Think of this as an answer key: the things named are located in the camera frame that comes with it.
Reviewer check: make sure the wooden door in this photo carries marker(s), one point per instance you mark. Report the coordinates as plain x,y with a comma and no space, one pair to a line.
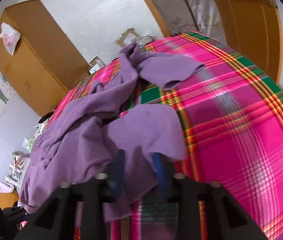
253,28

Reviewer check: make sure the pink plaid bed sheet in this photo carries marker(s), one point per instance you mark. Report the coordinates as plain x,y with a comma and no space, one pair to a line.
231,115

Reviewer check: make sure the wooden wardrobe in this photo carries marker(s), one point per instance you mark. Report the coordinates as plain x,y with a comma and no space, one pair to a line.
45,64

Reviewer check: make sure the white plastic bag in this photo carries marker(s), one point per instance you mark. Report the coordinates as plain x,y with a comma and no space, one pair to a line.
9,37

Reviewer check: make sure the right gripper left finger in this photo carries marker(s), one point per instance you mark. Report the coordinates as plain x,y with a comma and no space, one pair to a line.
56,218

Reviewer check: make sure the brown cardboard box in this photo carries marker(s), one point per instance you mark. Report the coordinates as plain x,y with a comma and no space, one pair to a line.
128,37

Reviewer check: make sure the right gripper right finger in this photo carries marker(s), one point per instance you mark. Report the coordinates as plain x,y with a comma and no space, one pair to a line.
202,207

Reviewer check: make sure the white small box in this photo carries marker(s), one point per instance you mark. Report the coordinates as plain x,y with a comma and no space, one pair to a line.
95,64

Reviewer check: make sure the purple fleece garment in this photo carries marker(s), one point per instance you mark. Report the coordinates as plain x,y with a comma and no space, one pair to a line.
89,132

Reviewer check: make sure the cluttered side table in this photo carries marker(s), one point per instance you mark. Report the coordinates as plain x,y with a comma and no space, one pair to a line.
21,160

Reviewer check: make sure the plastic door curtain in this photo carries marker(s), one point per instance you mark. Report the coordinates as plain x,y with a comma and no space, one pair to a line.
185,15

